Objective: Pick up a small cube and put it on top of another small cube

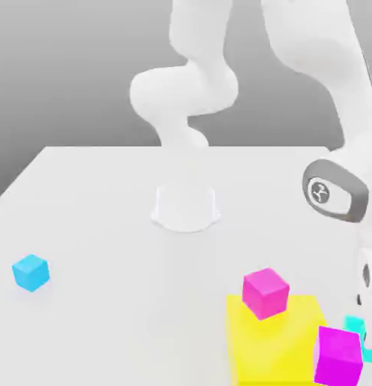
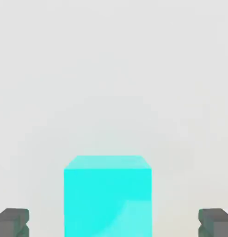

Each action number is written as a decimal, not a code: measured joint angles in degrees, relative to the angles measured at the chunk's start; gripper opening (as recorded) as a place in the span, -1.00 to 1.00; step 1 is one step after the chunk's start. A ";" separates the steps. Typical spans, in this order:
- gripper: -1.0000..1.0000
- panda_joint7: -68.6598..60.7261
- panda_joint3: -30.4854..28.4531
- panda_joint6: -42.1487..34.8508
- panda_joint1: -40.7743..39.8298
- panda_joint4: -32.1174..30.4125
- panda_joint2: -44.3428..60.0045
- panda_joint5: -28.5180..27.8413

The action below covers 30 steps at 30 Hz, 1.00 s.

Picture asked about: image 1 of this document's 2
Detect small magenta cube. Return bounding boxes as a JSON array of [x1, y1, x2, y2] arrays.
[[313, 325, 364, 386]]

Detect small blue cube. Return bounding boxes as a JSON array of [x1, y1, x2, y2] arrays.
[[11, 253, 51, 293]]

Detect small pink cube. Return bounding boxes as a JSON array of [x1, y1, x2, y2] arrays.
[[241, 267, 291, 321]]

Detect large yellow box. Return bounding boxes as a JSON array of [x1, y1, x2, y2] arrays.
[[226, 294, 328, 386]]

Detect small cyan cube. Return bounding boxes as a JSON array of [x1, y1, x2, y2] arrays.
[[343, 314, 372, 363]]

